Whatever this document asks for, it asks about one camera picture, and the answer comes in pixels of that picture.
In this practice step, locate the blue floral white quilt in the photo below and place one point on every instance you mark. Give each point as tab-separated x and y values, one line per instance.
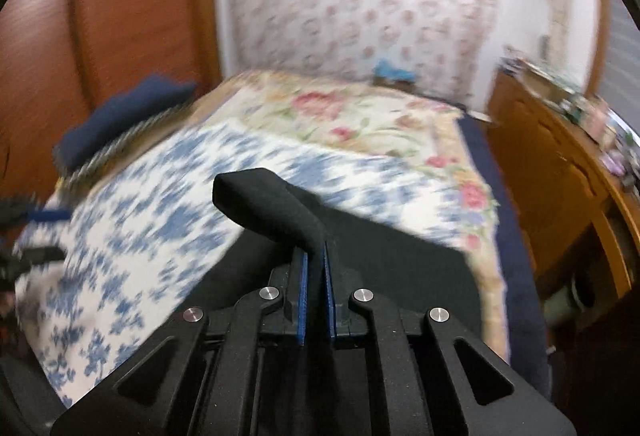
140	244

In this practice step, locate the wooden sideboard cabinet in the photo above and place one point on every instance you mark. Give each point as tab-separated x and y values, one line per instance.
579	223

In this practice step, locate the wooden louvered wardrobe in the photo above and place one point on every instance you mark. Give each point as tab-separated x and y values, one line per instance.
60	59

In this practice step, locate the blue item in box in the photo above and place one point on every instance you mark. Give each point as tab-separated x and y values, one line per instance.
389	76

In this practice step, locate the navy folded garment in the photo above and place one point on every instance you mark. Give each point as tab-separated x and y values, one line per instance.
117	116

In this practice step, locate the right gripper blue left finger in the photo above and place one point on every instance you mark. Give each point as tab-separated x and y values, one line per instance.
296	295

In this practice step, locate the black printed t-shirt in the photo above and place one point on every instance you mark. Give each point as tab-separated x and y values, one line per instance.
276	217

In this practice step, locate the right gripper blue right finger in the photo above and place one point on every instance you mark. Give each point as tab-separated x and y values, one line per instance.
337	294

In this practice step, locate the floral pink bedspread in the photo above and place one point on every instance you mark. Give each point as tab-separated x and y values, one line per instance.
410	132

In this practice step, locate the dark patterned folded garment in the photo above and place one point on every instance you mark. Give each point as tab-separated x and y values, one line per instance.
106	160

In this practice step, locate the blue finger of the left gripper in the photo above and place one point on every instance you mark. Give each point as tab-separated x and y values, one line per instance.
35	256
48	215

